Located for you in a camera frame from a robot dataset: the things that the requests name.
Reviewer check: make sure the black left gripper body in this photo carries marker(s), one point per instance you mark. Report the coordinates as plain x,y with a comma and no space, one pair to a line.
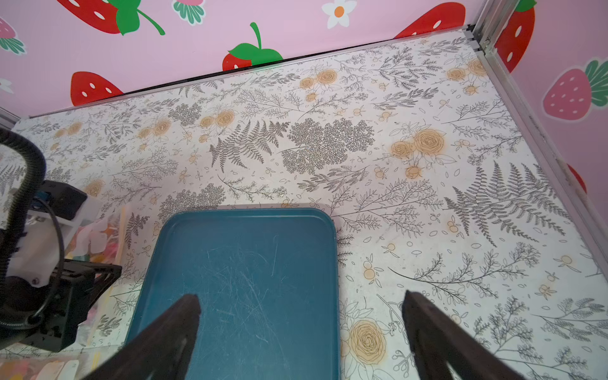
37,318

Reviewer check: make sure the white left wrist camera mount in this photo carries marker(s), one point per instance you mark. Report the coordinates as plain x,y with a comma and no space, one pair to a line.
38,250

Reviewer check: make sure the teal plastic tray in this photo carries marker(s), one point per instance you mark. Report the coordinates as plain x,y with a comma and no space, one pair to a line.
267,284

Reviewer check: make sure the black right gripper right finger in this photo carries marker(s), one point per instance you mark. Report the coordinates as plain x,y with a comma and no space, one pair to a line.
440,346

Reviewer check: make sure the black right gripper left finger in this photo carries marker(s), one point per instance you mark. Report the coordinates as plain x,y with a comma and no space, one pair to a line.
162,351

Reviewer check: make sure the ziploc bag with yellow duck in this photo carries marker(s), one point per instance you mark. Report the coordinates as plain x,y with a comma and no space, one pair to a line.
99,242

